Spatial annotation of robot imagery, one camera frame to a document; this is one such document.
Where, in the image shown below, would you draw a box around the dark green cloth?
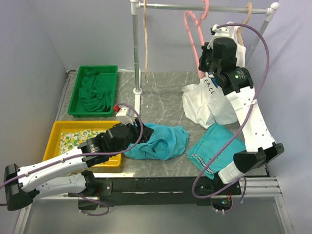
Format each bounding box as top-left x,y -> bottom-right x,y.
78,65 -> 118,113

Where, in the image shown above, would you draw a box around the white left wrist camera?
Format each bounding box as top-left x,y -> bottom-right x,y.
114,106 -> 133,124

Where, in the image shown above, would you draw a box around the pink plastic hanger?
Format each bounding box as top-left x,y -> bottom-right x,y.
183,0 -> 210,79

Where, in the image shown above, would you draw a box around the wooden hanger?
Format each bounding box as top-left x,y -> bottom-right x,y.
143,0 -> 148,78
236,2 -> 253,46

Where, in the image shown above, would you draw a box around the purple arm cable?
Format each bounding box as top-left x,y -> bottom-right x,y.
191,23 -> 270,197
0,103 -> 144,208

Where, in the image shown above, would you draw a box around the right wooden hanger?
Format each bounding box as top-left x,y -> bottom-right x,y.
236,2 -> 253,46

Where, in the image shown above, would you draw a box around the metal clothes rack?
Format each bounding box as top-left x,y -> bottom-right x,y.
130,0 -> 280,113

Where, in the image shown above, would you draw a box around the lemon print cloth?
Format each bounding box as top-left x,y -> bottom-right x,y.
59,129 -> 106,155

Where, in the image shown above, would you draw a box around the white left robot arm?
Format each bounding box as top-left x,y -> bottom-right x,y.
2,122 -> 154,211

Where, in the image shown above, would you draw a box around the light blue t shirt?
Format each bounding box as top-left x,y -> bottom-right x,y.
124,123 -> 189,160

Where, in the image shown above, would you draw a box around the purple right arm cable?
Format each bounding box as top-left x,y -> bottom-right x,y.
191,23 -> 270,197

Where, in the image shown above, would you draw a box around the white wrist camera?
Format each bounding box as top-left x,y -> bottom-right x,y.
211,24 -> 230,39
114,106 -> 133,124

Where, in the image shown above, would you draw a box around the white daisy print t shirt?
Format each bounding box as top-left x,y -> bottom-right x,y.
182,21 -> 247,129

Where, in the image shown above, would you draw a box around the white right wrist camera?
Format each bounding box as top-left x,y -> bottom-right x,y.
211,24 -> 230,39

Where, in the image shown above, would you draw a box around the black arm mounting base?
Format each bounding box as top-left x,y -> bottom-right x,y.
68,171 -> 241,216

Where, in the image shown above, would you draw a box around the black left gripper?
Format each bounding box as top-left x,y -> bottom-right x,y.
111,117 -> 154,156

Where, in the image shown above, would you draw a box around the teal folded shorts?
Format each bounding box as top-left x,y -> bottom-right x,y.
187,123 -> 246,180

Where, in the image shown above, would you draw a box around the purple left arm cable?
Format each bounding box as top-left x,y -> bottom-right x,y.
0,103 -> 144,208

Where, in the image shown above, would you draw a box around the yellow plastic tray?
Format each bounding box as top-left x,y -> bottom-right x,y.
43,120 -> 118,161

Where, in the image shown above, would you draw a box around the green plastic tray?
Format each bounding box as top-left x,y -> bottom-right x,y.
68,65 -> 115,118

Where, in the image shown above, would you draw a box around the left wooden hanger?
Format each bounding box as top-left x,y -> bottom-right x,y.
143,0 -> 148,78

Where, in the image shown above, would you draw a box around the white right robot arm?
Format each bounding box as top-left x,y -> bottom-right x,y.
199,37 -> 284,195

